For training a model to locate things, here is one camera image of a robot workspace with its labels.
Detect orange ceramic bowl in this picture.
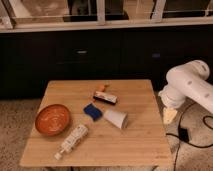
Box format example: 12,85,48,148
35,104,70,136

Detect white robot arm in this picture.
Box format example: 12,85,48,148
158,60,213,124

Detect wooden table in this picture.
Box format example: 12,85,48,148
20,80,172,167

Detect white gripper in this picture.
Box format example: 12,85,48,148
158,85,186,124

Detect blue sponge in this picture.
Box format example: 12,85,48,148
83,103,102,121

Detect black power adapter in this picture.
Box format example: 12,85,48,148
178,128,189,142

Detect dark cabinet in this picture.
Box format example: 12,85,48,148
0,25,213,99

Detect white plastic bottle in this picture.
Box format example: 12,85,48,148
55,124,88,160

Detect small orange object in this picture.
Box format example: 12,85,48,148
98,84,109,92

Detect black cable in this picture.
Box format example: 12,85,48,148
165,101,213,171

